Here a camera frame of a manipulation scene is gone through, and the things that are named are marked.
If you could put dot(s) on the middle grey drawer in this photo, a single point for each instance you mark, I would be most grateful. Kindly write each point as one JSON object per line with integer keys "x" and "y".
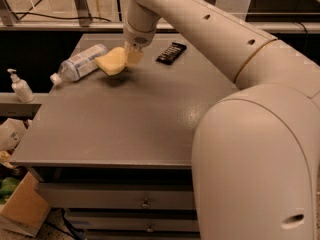
{"x": 176, "y": 221}

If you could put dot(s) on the metal railing frame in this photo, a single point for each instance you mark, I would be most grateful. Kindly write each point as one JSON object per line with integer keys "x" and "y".
{"x": 276, "y": 16}

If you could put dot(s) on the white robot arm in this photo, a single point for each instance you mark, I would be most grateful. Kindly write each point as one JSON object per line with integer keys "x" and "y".
{"x": 255, "y": 154}

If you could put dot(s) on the white pump dispenser bottle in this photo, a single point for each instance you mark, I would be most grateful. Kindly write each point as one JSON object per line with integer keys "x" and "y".
{"x": 20, "y": 87}

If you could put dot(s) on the yellow sponge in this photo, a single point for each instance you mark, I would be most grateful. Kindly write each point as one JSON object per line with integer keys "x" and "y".
{"x": 113, "y": 62}

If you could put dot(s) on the top grey drawer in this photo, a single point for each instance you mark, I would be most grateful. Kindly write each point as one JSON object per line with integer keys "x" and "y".
{"x": 117, "y": 196}

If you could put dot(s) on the clear plastic water bottle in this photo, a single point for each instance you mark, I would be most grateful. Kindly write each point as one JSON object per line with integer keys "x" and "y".
{"x": 79, "y": 65}

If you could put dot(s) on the cardboard box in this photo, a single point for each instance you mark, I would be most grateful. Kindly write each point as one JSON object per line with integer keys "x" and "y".
{"x": 25, "y": 211}

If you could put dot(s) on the grey drawer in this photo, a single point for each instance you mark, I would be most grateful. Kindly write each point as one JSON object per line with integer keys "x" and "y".
{"x": 176, "y": 221}
{"x": 117, "y": 196}

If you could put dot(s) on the green object in box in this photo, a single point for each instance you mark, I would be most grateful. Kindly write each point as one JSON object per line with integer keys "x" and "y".
{"x": 7, "y": 187}

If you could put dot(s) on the grey drawer cabinet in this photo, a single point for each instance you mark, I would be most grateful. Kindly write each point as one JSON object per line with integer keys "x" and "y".
{"x": 135, "y": 128}

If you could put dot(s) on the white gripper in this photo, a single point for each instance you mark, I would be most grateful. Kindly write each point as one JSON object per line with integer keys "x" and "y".
{"x": 138, "y": 37}

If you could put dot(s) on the black snack bar wrapper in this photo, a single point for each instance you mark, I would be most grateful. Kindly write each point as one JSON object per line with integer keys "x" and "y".
{"x": 169, "y": 56}

